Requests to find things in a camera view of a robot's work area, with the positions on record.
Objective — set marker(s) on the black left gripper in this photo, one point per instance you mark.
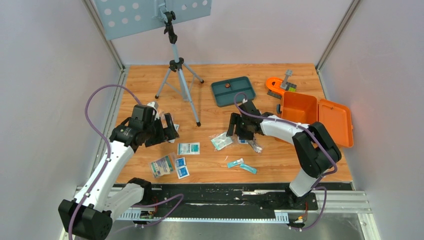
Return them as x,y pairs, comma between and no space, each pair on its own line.
161,138

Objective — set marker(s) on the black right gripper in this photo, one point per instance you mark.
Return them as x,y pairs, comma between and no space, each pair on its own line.
235,119

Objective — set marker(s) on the clear bag teal gauze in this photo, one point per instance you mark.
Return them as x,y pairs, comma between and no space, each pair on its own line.
221,141

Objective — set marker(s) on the clear bag cotton swabs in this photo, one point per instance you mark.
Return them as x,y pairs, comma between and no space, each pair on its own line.
255,146

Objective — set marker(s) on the teal divided tray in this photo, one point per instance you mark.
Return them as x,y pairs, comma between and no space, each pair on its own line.
225,96

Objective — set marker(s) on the teal sachet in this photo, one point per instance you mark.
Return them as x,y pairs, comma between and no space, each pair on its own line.
235,163
248,168

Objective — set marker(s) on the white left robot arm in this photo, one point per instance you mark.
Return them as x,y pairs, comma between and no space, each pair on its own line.
91,212

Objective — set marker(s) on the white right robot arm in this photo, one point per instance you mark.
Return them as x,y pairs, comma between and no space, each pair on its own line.
316,150

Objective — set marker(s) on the orange medicine box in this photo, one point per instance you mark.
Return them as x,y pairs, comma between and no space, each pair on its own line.
307,109

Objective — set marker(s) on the white teal dressing packet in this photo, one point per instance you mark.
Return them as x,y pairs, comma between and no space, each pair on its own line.
176,126

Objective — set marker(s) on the white teal gauze packet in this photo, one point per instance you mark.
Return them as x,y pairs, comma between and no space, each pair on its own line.
188,148

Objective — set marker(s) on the clear bag white cotton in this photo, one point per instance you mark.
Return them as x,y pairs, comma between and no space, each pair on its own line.
159,113

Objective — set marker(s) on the clear bag bandage pack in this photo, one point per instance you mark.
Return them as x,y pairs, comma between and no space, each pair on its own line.
163,166

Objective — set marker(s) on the blue alcohol pad pair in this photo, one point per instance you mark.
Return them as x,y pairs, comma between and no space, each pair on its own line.
181,168

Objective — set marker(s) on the grey tripod stand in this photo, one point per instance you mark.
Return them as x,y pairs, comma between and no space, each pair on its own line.
176,65

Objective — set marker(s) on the perforated grey panel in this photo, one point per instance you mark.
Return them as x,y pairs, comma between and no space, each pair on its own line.
122,18

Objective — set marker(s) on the orange ring toy stand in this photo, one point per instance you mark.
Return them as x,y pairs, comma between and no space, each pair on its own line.
277,86

